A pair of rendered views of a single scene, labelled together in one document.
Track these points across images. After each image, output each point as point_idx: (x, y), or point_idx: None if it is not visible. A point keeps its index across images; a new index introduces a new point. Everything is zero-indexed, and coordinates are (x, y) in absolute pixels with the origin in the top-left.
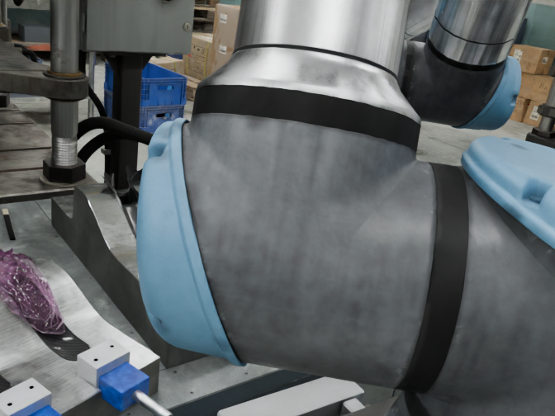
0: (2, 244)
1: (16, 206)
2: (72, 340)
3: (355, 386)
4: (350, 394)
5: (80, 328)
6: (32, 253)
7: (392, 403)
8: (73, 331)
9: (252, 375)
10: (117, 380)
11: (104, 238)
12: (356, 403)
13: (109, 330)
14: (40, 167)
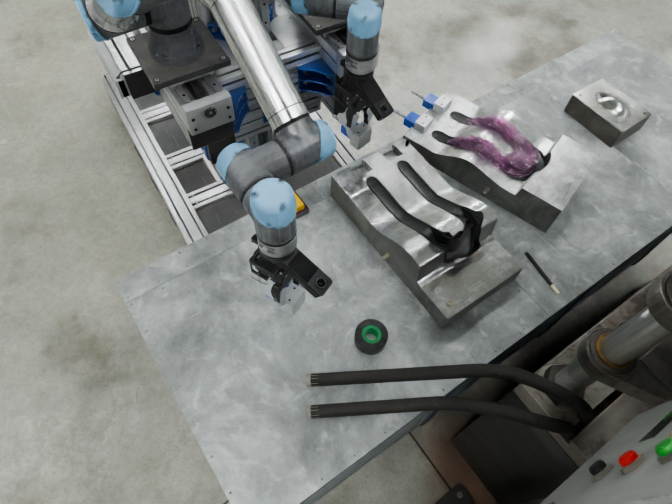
0: (527, 246)
1: (554, 302)
2: (442, 142)
3: (340, 50)
4: (342, 48)
5: (441, 146)
6: (505, 239)
7: (337, 21)
8: (443, 144)
9: (361, 158)
10: (415, 115)
11: (457, 190)
12: (341, 45)
13: (429, 147)
14: (597, 416)
